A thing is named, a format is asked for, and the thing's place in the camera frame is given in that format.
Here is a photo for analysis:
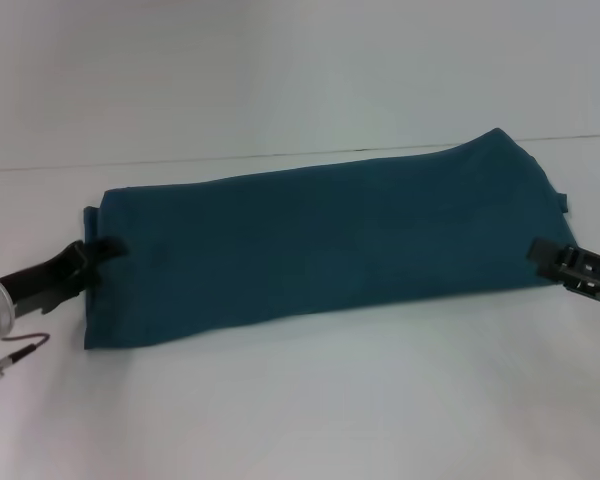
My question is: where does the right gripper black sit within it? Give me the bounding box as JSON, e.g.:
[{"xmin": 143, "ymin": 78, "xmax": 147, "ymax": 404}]
[{"xmin": 526, "ymin": 237, "xmax": 600, "ymax": 316}]

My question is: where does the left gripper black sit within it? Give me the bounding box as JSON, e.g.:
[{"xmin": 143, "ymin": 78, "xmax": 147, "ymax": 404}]
[{"xmin": 0, "ymin": 235, "xmax": 130, "ymax": 316}]

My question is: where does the teal T-shirt with FREE print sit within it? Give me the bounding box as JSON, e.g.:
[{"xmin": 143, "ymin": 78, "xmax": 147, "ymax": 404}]
[{"xmin": 82, "ymin": 127, "xmax": 579, "ymax": 351}]

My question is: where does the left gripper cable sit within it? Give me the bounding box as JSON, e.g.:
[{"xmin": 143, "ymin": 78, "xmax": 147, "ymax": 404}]
[{"xmin": 0, "ymin": 332, "xmax": 51, "ymax": 385}]

